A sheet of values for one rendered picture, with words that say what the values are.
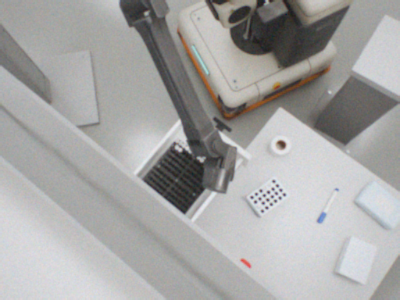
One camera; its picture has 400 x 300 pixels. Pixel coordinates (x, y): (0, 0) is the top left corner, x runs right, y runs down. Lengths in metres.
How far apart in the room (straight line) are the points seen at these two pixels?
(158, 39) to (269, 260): 0.85
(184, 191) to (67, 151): 1.10
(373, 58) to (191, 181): 0.85
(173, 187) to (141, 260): 1.11
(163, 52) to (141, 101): 1.45
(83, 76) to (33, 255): 2.25
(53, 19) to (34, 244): 2.53
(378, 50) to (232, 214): 0.85
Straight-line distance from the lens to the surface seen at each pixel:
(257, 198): 1.43
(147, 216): 0.22
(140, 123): 2.35
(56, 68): 2.55
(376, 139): 2.49
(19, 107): 0.25
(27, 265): 0.26
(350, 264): 1.47
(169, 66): 0.96
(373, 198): 1.53
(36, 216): 0.26
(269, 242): 1.46
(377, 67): 1.74
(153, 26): 0.94
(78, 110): 2.41
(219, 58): 2.16
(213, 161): 1.06
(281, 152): 1.48
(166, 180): 1.33
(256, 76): 2.14
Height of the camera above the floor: 2.20
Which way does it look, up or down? 75 degrees down
